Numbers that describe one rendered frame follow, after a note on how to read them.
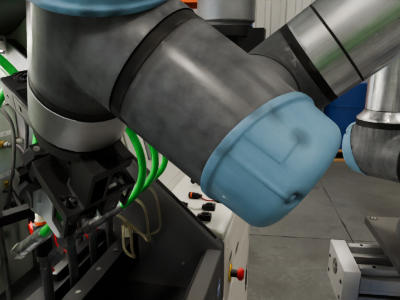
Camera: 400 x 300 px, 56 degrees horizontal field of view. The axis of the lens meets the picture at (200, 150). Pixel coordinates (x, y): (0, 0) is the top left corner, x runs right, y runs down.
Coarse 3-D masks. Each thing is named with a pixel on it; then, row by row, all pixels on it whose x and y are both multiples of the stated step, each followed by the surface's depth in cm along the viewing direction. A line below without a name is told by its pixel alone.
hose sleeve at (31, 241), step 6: (36, 234) 48; (24, 240) 51; (30, 240) 49; (36, 240) 48; (42, 240) 48; (18, 246) 52; (24, 246) 51; (30, 246) 50; (36, 246) 50; (18, 252) 52; (24, 252) 52
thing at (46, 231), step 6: (0, 54) 46; (0, 60) 45; (6, 60) 46; (0, 66) 45; (6, 66) 45; (12, 66) 45; (6, 72) 45; (12, 72) 44; (60, 216) 45; (60, 222) 46; (42, 228) 47; (48, 228) 46; (42, 234) 47; (48, 234) 47
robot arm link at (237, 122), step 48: (144, 48) 18; (192, 48) 18; (240, 48) 20; (144, 96) 19; (192, 96) 18; (240, 96) 18; (288, 96) 18; (192, 144) 19; (240, 144) 18; (288, 144) 18; (336, 144) 19; (240, 192) 19; (288, 192) 18
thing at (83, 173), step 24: (48, 144) 28; (120, 144) 30; (48, 168) 33; (72, 168) 31; (96, 168) 28; (120, 168) 30; (48, 192) 33; (72, 192) 33; (96, 192) 33; (120, 192) 36; (72, 216) 32
